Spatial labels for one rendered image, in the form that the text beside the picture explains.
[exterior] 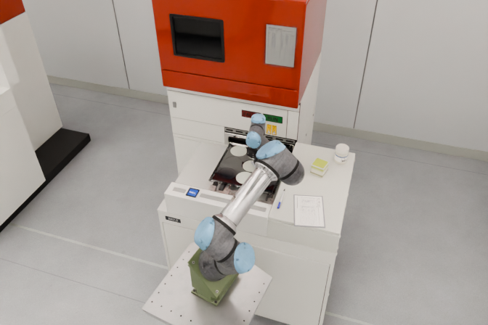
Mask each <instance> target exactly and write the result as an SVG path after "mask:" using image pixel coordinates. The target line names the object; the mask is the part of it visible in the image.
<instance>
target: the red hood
mask: <svg viewBox="0 0 488 325"><path fill-rule="evenodd" d="M326 5H327V0H152V8H153V14H154V20H155V30H156V36H157V42H158V52H159V57H160V68H161V73H162V79H163V86H167V87H171V88H176V89H184V90H189V91H196V92H201V93H206V94H214V95H219V96H227V97H231V98H236V99H244V100H248V101H253V102H261V103H266V104H273V105H278V106H283V107H291V108H296V109H297V108H298V106H299V104H300V101H301V98H302V96H303V95H304V92H305V89H306V86H307V84H308V82H309V79H310V77H311V75H312V72H313V69H314V67H315V65H316V63H317V60H318V57H319V55H320V52H321V50H322V37H323V30H324V24H325V12H326Z"/></svg>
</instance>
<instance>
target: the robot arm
mask: <svg viewBox="0 0 488 325"><path fill-rule="evenodd" d="M265 125H266V118H265V116H264V115H262V114H258V113H257V114H254V115H252V117H251V126H250V129H249V132H248V134H247V137H246V144H247V145H248V147H247V156H249V157H250V158H253V159H254V160H253V161H251V164H252V165H253V166H254V167H255V170H254V171H253V172H252V174H250V175H249V177H248V178H247V179H246V181H245V182H244V183H243V185H242V186H241V187H240V188H239V189H238V191H237V192H236V193H235V195H234V196H233V197H232V199H231V200H230V201H229V202H228V203H227V205H226V206H225V207H224V209H223V210H222V211H221V212H220V214H215V215H213V216H212V217H206V218H204V220H202V221H201V222H200V224H199V225H198V227H197V229H196V231H195V235H194V241H195V243H196V245H197V246H199V248H200V249H201V250H202V252H201V253H200V256H199V260H198V265H199V269H200V272H201V273H202V275H203V276H204V277H205V278H206V279H207V280H209V281H219V280H222V279H223V278H224V277H225V276H227V275H232V274H239V273H240V274H242V273H246V272H249V271H250V270H251V269H252V267H253V266H254V263H255V252H254V250H253V248H252V246H251V245H250V244H249V243H246V242H241V243H240V242H239V241H237V240H236V238H234V237H233V236H234V235H235V234H236V233H237V230H236V227H237V225H238V224H239V222H241V220H242V219H243V218H244V216H245V215H246V213H247V212H248V211H249V210H250V209H251V207H252V206H253V204H254V203H255V202H256V200H257V199H258V198H259V197H260V196H261V194H262V193H263V192H264V190H265V189H266V188H267V187H268V185H269V184H270V183H271V181H276V180H277V179H280V180H281V182H283V183H284V184H287V185H289V186H295V185H298V184H299V183H301V182H302V181H303V179H304V176H305V171H304V167H303V165H302V164H301V162H300V161H299V160H298V159H297V158H296V157H295V156H294V155H293V154H292V153H291V152H290V151H289V150H288V149H287V148H286V147H285V145H283V144H282V143H281V142H280V141H278V140H273V141H269V140H268V139H267V138H266V137H265Z"/></svg>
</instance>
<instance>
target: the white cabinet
mask: <svg viewBox="0 0 488 325"><path fill-rule="evenodd" d="M158 217H159V221H160V228H161V233H162V237H163V244H164V249H165V253H166V260H167V265H168V272H169V271H170V270H171V269H172V267H173V266H174V264H175V263H176V262H177V261H178V259H179V258H180V257H181V255H182V254H183V252H184V251H185V250H186V249H187V247H188V246H189V245H190V243H191V242H195V241H194V235H195V231H196V229H197V227H198V225H199V224H200V222H201V221H197V220H194V219H191V218H185V217H182V216H179V215H174V214H170V213H165V212H162V211H159V210H158ZM233 237H234V238H236V240H237V241H239V242H240V243H241V242H246V243H249V244H250V245H251V246H252V248H253V250H254V252H255V263H254V265H255V266H257V267H259V268H260V269H261V270H263V271H264V272H265V273H267V274H269V275H270V276H271V277H272V281H271V283H270V285H269V287H268V289H267V291H266V292H265V294H264V296H263V298H262V300H261V302H260V304H259V306H258V308H257V310H256V312H255V315H257V316H262V317H265V318H269V319H272V320H275V321H279V322H282V323H285V324H289V325H322V323H323V319H324V315H325V309H326V305H327V301H328V296H329V290H330V283H331V279H332V275H333V268H334V264H335V260H336V255H337V253H333V252H328V251H324V250H319V249H316V248H313V247H307V246H304V245H301V244H295V243H292V242H286V241H283V240H280V239H275V238H271V237H268V236H267V237H264V236H259V235H255V234H250V233H247V232H244V231H238V230H237V233H236V234H235V235H234V236H233Z"/></svg>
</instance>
